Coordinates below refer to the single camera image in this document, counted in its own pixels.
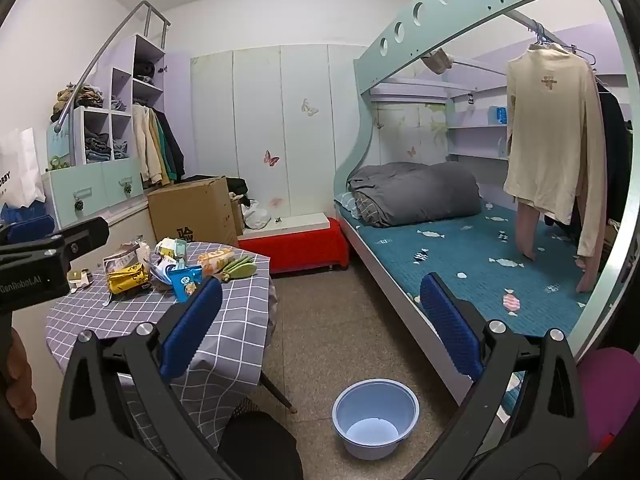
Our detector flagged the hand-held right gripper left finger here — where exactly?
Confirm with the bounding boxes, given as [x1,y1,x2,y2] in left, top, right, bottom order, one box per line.
[56,276,236,480]

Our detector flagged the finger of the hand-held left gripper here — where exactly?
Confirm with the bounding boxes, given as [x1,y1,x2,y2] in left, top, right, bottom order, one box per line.
[0,215,110,262]

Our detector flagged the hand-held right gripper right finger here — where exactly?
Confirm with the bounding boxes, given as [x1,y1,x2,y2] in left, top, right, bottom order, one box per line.
[400,272,594,480]

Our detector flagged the blue snack packet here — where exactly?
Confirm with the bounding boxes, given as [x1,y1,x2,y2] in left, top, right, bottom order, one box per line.
[167,265,205,304]

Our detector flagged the grey patterned bag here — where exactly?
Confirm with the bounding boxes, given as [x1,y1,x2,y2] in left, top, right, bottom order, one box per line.
[102,241,151,273]

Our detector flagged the yellow packet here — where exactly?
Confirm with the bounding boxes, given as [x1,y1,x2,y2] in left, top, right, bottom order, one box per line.
[108,262,152,295]

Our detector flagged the light blue plastic bin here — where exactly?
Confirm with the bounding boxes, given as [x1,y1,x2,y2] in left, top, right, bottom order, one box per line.
[332,379,421,460]

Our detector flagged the person's left hand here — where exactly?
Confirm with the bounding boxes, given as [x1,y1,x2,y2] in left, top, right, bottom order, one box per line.
[7,329,36,425]

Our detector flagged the small torn carton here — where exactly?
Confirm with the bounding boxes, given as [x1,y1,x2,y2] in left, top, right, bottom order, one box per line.
[66,268,96,295]

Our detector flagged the white counter cabinet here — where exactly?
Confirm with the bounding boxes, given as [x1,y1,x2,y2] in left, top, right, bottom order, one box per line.
[50,199,157,273]

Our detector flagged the blue shopping bag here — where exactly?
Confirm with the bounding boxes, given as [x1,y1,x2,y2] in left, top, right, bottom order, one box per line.
[0,200,47,224]

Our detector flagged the orange snack packet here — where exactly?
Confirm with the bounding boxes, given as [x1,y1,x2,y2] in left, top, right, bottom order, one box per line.
[197,246,237,277]

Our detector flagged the teal printed bedsheet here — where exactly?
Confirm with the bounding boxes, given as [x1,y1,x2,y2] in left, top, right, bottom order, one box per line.
[336,195,603,341]

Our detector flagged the green pouch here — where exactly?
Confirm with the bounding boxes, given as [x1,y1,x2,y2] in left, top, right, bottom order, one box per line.
[219,255,259,283]

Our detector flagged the white green carton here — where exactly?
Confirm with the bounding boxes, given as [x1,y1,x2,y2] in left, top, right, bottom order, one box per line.
[154,238,189,263]

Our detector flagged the white shopping bag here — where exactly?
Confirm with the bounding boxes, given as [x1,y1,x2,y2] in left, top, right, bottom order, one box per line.
[0,127,46,208]

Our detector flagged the folded dark clothes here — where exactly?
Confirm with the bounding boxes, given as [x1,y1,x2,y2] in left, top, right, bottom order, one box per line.
[84,130,112,163]

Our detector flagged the black table leg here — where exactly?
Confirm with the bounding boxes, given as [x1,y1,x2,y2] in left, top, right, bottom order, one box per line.
[259,370,299,415]

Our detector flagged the large cardboard box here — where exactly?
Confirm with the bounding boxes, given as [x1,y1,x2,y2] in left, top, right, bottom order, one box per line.
[147,175,241,249]

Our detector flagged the cream hanging jacket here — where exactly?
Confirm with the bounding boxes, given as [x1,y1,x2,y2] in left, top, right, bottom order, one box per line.
[131,103,165,187]

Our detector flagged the red storage box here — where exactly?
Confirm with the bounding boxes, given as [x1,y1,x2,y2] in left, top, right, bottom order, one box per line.
[238,217,350,275]

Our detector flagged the white plastic bag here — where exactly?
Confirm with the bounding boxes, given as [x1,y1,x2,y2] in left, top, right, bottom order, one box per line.
[242,199,273,231]

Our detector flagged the green hanging garment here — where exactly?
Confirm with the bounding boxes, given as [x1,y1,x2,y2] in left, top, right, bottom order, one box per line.
[155,110,175,183]

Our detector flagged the black hanging jacket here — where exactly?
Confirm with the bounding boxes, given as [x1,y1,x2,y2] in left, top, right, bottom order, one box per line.
[162,110,187,183]

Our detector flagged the person's black trouser leg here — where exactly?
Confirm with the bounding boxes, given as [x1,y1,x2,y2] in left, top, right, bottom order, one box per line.
[216,399,305,480]

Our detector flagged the grey duvet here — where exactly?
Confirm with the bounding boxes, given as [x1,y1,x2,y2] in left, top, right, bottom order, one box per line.
[347,161,482,228]

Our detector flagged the black clothing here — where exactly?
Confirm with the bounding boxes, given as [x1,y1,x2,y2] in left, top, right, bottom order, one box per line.
[227,178,251,207]

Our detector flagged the olive clothes pile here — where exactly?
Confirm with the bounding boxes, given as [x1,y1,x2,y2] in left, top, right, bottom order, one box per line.
[50,85,105,117]

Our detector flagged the white board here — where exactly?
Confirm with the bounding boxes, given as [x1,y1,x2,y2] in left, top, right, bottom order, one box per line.
[241,212,342,241]

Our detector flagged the blue patterned pillow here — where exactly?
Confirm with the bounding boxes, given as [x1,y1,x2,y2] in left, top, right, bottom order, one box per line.
[334,191,362,220]

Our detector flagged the purple teal shelf unit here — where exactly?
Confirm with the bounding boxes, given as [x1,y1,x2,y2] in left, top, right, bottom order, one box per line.
[42,34,168,233]

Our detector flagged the magenta chair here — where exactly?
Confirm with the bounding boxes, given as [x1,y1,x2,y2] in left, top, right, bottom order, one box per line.
[575,347,640,455]

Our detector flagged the grey metal railing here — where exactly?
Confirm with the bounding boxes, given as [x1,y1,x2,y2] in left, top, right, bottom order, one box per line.
[54,1,172,135]

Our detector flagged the white wardrobe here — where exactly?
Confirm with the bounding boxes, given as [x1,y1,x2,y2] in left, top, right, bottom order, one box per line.
[189,42,373,221]

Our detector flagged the cream hanging shirt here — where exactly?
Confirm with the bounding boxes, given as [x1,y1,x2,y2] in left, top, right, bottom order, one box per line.
[503,41,607,295]

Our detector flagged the dark hanging clothes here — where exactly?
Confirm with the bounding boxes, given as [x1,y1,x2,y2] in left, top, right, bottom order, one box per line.
[594,77,635,246]

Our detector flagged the beige hanging cloth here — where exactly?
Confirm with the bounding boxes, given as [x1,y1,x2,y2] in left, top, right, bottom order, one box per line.
[420,48,455,74]

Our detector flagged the purple wall shelf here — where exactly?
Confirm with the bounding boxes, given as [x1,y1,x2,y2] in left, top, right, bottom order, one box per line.
[444,80,512,162]

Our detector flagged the teal bunk bed frame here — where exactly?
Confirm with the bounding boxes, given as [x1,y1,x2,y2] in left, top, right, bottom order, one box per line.
[332,0,640,411]

